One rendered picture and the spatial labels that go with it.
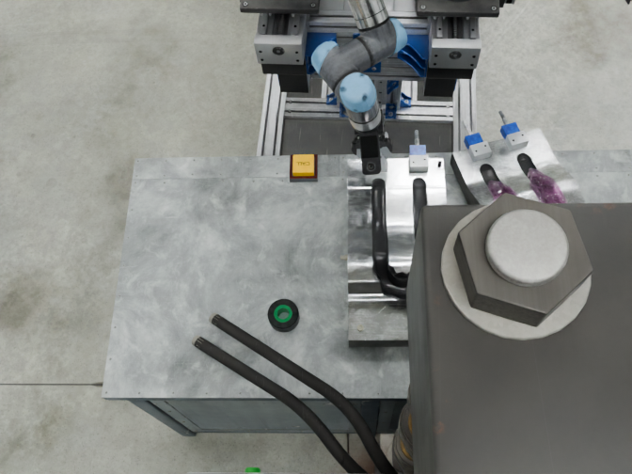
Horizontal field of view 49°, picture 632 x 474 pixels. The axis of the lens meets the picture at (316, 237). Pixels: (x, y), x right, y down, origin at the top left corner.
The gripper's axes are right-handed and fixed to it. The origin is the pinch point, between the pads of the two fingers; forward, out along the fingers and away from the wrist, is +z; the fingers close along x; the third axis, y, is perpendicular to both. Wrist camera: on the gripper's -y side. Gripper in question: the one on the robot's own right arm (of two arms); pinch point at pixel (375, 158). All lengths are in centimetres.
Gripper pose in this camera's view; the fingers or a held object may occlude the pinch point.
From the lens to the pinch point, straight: 183.5
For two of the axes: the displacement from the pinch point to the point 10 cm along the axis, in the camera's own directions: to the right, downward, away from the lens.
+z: 2.0, 2.8, 9.4
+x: -9.8, 0.6, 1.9
